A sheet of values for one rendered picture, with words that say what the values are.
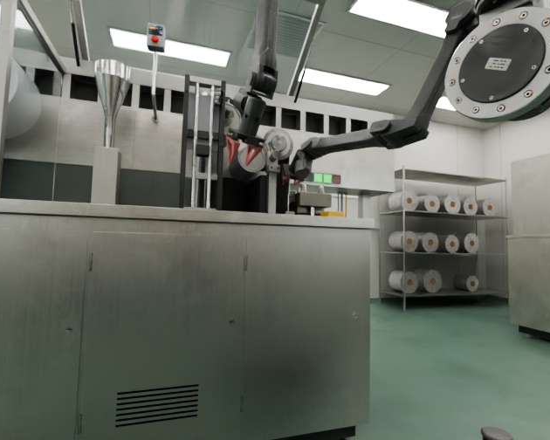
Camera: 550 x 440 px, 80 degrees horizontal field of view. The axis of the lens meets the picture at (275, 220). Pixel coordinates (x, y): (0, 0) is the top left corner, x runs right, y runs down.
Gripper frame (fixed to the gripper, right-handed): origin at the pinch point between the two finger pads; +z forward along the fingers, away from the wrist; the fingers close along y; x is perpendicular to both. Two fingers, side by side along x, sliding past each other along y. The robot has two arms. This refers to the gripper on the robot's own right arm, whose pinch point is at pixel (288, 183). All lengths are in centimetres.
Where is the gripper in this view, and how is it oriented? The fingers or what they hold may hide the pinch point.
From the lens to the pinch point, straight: 155.4
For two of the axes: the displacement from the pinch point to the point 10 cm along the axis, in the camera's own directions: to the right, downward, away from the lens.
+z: -2.8, 5.6, 7.8
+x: -1.4, -8.3, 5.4
